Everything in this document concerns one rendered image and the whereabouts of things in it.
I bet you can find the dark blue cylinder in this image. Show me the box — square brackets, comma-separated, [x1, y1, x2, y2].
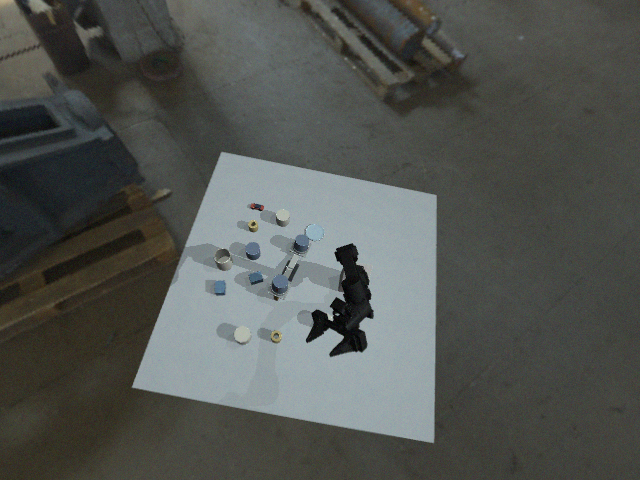
[272, 274, 288, 294]
[294, 234, 309, 252]
[245, 242, 260, 260]

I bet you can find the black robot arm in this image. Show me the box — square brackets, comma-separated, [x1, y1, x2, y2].
[330, 243, 374, 324]

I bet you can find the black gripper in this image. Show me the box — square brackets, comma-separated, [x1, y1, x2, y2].
[306, 309, 368, 357]

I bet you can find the blue block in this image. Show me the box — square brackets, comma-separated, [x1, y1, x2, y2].
[249, 271, 263, 285]
[214, 281, 226, 296]

